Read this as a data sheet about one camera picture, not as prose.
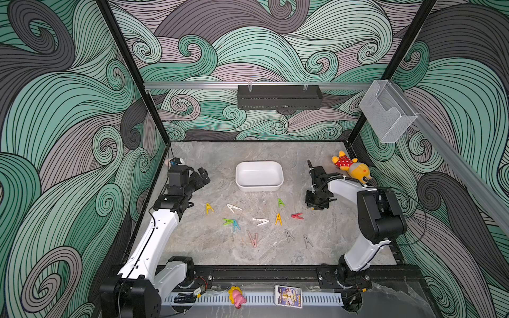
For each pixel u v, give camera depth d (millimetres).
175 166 688
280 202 933
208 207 919
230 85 942
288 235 832
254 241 814
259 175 1037
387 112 791
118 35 777
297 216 899
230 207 922
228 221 876
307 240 815
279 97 1010
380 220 476
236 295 673
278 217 878
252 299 697
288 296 684
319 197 795
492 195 519
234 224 868
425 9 713
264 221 876
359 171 978
